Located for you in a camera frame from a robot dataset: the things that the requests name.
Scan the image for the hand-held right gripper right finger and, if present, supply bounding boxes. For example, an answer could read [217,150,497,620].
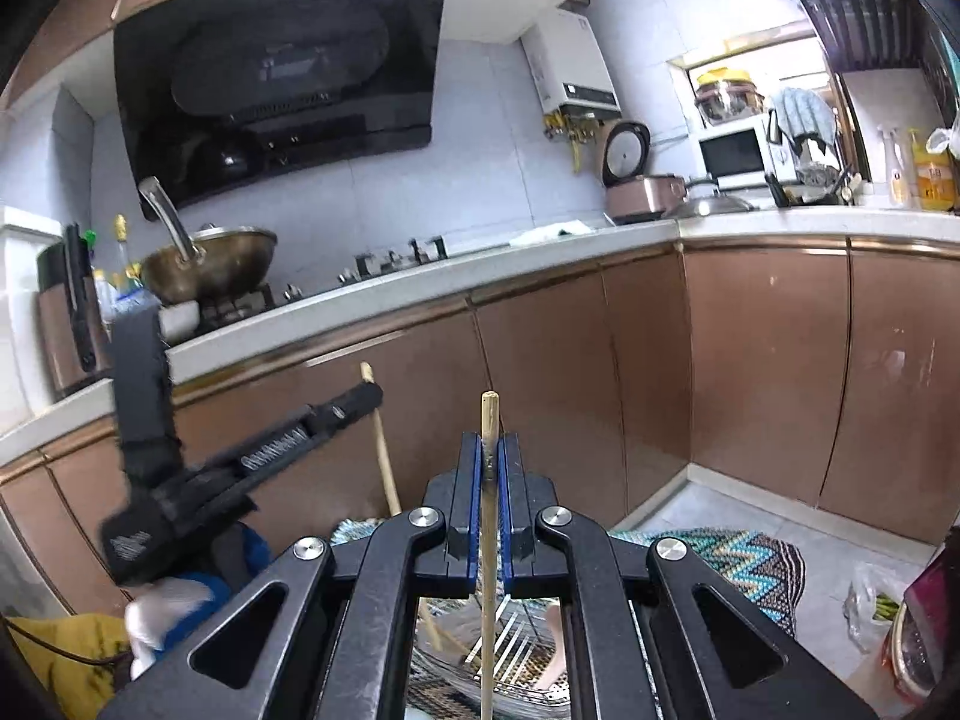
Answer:
[499,431,878,720]

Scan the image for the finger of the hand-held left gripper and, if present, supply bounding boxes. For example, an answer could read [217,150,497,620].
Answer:
[186,382,385,496]

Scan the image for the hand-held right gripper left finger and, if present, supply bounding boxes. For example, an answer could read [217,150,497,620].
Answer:
[97,431,485,720]

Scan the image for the wooden chopstick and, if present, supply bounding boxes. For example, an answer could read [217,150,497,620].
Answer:
[360,361,403,518]
[480,390,499,720]

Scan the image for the person's left hand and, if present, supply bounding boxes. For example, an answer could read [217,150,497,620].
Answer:
[124,521,275,683]

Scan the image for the white bowl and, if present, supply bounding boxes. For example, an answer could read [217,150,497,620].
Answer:
[161,301,200,338]

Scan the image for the copper black appliance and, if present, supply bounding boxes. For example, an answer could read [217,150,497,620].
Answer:
[34,223,113,398]

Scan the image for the oil bottles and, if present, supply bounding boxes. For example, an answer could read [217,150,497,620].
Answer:
[84,214,162,316]

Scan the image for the black gas stove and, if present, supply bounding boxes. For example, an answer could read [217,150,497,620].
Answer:
[191,236,451,331]

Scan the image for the zigzag patterned rug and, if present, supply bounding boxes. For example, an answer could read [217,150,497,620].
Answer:
[330,517,807,720]

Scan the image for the yellow cloth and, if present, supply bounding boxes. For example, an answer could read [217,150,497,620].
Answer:
[7,613,136,720]

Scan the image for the copper base cabinets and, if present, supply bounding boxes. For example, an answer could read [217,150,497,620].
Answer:
[0,236,960,616]

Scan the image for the white cloth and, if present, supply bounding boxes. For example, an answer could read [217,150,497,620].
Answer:
[510,221,593,247]

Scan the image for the clear bag of greens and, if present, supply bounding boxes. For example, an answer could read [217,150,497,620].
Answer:
[844,562,912,653]

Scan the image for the black range hood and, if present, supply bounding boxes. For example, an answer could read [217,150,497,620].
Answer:
[112,0,451,222]

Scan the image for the steel wok lid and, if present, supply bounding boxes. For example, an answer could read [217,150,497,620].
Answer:
[664,176,758,220]

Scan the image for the copper rice cooker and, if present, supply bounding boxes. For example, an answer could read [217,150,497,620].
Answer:
[602,120,687,224]

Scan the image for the dark red bag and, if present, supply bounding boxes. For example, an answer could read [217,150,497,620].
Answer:
[881,547,960,706]

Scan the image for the white microwave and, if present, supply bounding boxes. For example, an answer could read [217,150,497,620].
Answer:
[697,125,770,188]

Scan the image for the white water heater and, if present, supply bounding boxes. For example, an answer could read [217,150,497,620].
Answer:
[521,6,622,119]

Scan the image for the black dish drainer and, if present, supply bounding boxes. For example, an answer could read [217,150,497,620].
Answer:
[765,142,863,207]

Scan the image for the steel pot with yellow lid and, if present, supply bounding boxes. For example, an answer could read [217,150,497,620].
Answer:
[694,69,766,127]

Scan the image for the light blue towel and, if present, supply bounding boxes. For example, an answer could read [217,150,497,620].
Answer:
[769,88,837,143]

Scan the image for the clear spray bottle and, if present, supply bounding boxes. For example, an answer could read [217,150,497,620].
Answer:
[879,127,912,209]

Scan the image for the yellow detergent bottle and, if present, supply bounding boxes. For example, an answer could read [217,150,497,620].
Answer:
[909,127,958,212]

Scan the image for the hanging plastic bags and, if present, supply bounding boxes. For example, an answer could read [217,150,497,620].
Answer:
[926,101,960,162]

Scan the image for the steel wire rack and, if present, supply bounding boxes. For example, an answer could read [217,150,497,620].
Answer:
[409,596,578,720]

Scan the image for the steel wok with handle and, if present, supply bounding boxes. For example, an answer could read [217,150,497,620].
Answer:
[137,176,278,305]

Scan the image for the yellow gas hose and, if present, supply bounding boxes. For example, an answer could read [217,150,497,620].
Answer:
[544,114,601,173]

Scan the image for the black wall shelf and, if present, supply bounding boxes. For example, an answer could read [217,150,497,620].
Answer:
[750,0,946,76]

